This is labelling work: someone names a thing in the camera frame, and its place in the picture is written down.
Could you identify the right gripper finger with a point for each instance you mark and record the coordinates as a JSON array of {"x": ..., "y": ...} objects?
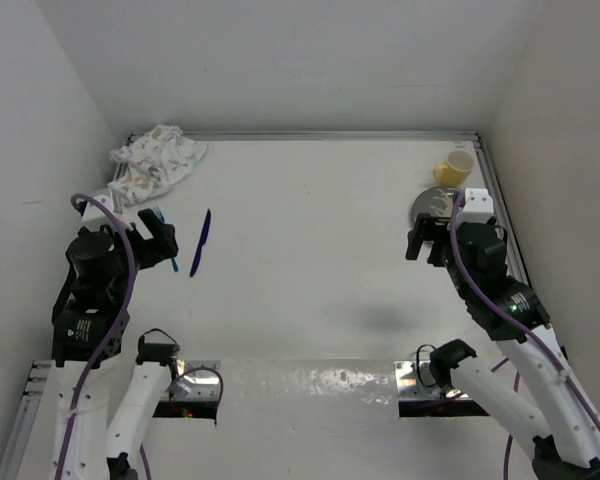
[
  {"x": 436, "y": 255},
  {"x": 415, "y": 240}
]

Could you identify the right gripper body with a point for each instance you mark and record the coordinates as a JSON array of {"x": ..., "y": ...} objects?
[{"x": 429, "y": 229}]

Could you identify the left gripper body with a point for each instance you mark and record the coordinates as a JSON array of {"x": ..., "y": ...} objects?
[{"x": 146, "y": 252}]

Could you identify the blue plastic fork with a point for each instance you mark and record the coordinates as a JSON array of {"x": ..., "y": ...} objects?
[{"x": 160, "y": 215}]

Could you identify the grey reindeer plate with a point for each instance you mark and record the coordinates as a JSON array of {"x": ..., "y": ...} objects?
[{"x": 436, "y": 201}]

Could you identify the dark blue plastic knife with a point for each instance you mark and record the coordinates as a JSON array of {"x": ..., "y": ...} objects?
[{"x": 204, "y": 233}]

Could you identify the yellow mug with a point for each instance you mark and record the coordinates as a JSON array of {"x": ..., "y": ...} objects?
[{"x": 455, "y": 169}]

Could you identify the patterned cloth placemat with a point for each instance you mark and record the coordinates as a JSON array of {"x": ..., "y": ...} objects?
[{"x": 154, "y": 164}]

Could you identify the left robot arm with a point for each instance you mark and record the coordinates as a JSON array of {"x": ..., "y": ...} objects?
[{"x": 89, "y": 319}]

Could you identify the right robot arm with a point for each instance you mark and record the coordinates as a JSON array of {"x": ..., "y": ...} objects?
[{"x": 558, "y": 428}]

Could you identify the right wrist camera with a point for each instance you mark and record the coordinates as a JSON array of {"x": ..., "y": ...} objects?
[{"x": 478, "y": 205}]

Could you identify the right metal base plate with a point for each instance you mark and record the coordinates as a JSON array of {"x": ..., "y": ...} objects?
[{"x": 414, "y": 384}]

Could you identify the metal base plate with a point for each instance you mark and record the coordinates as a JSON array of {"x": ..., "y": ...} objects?
[
  {"x": 196, "y": 381},
  {"x": 414, "y": 384}
]

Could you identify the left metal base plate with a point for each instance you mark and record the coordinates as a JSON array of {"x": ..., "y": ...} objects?
[{"x": 196, "y": 381}]

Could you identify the aluminium table frame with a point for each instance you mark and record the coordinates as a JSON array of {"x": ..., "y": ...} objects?
[{"x": 304, "y": 297}]

